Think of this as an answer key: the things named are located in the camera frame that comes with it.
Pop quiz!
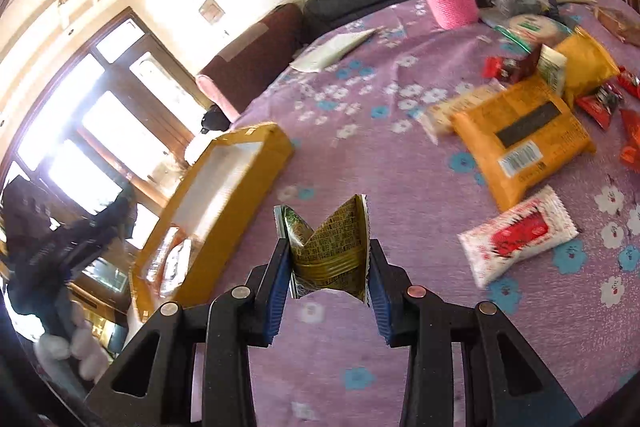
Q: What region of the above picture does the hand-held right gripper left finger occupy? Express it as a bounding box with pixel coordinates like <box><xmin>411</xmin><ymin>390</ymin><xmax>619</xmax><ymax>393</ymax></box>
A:
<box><xmin>86</xmin><ymin>234</ymin><xmax>293</xmax><ymax>427</ymax></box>

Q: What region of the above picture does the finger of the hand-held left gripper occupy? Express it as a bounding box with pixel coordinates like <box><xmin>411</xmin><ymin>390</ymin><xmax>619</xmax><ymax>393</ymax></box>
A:
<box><xmin>94</xmin><ymin>193</ymin><xmax>138</xmax><ymax>254</ymax></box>

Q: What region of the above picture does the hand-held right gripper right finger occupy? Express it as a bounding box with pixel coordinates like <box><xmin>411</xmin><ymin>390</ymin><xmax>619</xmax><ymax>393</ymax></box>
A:
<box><xmin>367</xmin><ymin>237</ymin><xmax>586</xmax><ymax>427</ymax></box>

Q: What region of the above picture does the green gold snack packet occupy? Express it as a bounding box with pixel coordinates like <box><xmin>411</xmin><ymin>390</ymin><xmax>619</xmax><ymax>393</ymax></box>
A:
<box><xmin>274</xmin><ymin>194</ymin><xmax>372</xmax><ymax>305</ymax></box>

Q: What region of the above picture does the yellow-edged cardboard box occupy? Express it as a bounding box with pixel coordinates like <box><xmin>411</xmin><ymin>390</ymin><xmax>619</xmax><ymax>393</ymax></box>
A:
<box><xmin>129</xmin><ymin>122</ymin><xmax>295</xmax><ymax>323</ymax></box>

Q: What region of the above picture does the white red snack packet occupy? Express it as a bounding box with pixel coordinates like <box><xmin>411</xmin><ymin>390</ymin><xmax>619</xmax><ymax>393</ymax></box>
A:
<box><xmin>457</xmin><ymin>185</ymin><xmax>581</xmax><ymax>290</ymax></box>

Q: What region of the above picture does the beige biscuit packet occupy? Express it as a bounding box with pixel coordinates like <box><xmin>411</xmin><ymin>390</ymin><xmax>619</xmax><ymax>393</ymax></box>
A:
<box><xmin>419</xmin><ymin>79</ymin><xmax>508</xmax><ymax>142</ymax></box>

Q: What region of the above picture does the large orange snack packet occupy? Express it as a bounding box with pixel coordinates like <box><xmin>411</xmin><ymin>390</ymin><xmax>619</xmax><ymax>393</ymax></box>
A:
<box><xmin>452</xmin><ymin>76</ymin><xmax>598</xmax><ymax>214</ymax></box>

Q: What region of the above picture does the red white candy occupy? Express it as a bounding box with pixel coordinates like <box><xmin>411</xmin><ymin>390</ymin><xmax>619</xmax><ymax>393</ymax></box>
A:
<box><xmin>484</xmin><ymin>57</ymin><xmax>508</xmax><ymax>80</ymax></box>

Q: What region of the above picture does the dark red snack packet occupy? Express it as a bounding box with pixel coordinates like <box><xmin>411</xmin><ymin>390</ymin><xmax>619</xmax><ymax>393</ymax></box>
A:
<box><xmin>502</xmin><ymin>52</ymin><xmax>541</xmax><ymax>85</ymax></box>

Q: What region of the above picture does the small white snack packet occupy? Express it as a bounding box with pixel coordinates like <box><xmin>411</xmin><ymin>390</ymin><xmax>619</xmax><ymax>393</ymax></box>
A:
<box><xmin>536</xmin><ymin>44</ymin><xmax>568</xmax><ymax>98</ymax></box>

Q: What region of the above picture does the person's left hand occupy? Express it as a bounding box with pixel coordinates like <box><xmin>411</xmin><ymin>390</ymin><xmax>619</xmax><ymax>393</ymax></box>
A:
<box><xmin>34</xmin><ymin>299</ymin><xmax>111</xmax><ymax>382</ymax></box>

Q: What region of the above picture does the wooden glass door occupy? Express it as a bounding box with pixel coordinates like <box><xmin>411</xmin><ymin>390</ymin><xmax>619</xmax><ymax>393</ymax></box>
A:
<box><xmin>0</xmin><ymin>7</ymin><xmax>211</xmax><ymax>348</ymax></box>

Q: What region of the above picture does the black bag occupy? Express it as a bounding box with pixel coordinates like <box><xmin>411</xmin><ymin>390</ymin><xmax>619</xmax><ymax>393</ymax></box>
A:
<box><xmin>198</xmin><ymin>104</ymin><xmax>232</xmax><ymax>135</ymax></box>

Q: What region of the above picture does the purple floral tablecloth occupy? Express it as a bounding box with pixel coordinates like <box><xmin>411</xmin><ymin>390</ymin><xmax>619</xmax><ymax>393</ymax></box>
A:
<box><xmin>190</xmin><ymin>0</ymin><xmax>640</xmax><ymax>427</ymax></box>

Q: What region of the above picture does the brown sofa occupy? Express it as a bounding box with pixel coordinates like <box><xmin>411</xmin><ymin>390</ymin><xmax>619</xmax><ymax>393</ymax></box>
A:
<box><xmin>195</xmin><ymin>3</ymin><xmax>306</xmax><ymax>128</ymax></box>

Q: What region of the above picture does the white paper sheet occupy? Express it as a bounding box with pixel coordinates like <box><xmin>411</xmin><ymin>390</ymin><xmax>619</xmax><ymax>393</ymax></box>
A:
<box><xmin>289</xmin><ymin>28</ymin><xmax>377</xmax><ymax>72</ymax></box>

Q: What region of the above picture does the red black candy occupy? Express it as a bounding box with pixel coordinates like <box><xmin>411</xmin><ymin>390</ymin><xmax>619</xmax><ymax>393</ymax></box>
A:
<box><xmin>575</xmin><ymin>84</ymin><xmax>626</xmax><ymax>130</ymax></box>

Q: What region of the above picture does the round green-label packet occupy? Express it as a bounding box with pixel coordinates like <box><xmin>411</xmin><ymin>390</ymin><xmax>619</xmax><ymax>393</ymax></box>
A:
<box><xmin>492</xmin><ymin>13</ymin><xmax>573</xmax><ymax>52</ymax></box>

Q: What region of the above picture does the yellow snack packet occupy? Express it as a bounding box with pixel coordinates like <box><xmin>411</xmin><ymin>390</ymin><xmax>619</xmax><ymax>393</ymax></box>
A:
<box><xmin>554</xmin><ymin>26</ymin><xmax>622</xmax><ymax>108</ymax></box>

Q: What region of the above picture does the grey crumpled bag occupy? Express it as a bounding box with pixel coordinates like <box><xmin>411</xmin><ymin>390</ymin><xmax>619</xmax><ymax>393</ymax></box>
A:
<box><xmin>492</xmin><ymin>0</ymin><xmax>546</xmax><ymax>18</ymax></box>

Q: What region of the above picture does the brown snack packet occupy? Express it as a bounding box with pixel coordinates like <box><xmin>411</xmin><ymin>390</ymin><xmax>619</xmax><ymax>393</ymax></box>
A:
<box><xmin>595</xmin><ymin>6</ymin><xmax>640</xmax><ymax>45</ymax></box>

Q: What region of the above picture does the small wall plaque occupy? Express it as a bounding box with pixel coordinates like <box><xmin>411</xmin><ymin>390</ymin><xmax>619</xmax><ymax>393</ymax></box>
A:
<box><xmin>198</xmin><ymin>0</ymin><xmax>224</xmax><ymax>24</ymax></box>

